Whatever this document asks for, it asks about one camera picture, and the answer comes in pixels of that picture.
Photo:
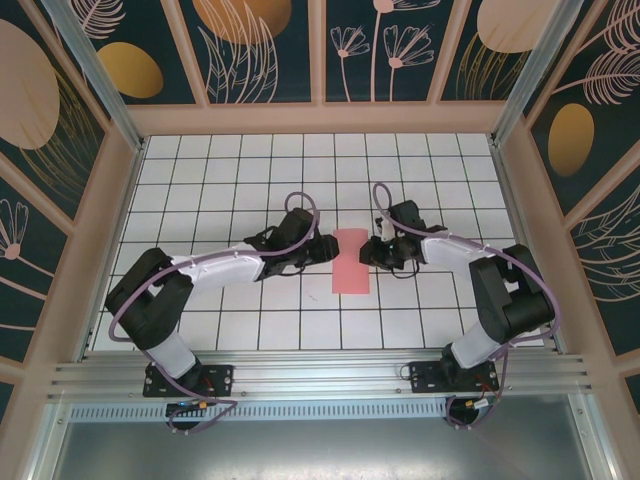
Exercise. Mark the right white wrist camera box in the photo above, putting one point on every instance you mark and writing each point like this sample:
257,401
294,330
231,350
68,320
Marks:
384,229

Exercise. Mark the right aluminium frame post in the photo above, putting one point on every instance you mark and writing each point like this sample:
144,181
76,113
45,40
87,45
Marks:
530,70

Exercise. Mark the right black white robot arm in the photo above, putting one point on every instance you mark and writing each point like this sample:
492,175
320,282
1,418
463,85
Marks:
450,252

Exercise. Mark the grey metal sheet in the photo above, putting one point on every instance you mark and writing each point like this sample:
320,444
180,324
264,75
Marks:
320,450

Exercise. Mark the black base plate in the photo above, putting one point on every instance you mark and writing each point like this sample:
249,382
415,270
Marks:
425,377
220,380

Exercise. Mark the pink cloth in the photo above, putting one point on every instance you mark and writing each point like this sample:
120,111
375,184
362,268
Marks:
350,275

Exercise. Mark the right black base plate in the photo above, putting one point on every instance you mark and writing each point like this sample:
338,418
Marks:
425,377

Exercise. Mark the dark panel with flower outlines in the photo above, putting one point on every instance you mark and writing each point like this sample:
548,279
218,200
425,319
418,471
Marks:
380,50

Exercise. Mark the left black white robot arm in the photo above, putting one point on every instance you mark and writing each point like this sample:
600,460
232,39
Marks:
150,300

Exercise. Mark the aluminium mounting rail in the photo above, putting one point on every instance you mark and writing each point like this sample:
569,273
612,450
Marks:
320,372

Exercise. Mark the aluminium frame post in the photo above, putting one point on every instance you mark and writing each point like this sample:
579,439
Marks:
530,70
100,80

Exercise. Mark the dark floral side panel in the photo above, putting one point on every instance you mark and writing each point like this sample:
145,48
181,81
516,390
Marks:
590,100
30,100
610,260
25,260

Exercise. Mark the dark panel with pale circle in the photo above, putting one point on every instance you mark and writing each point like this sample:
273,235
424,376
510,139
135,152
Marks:
480,50

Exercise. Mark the dark panel with orange circle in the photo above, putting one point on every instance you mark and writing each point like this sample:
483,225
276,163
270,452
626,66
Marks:
240,50

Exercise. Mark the left aluminium frame post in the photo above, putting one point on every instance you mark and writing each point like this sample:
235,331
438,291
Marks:
100,80

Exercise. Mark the aluminium table edge rail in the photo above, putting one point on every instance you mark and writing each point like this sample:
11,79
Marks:
511,200

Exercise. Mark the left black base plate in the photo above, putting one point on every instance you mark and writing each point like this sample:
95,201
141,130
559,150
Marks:
220,380

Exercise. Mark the dark panel with gold oval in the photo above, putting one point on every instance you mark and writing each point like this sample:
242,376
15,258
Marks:
150,50

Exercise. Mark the black circuit board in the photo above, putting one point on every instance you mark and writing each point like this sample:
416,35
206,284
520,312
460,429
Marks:
180,409

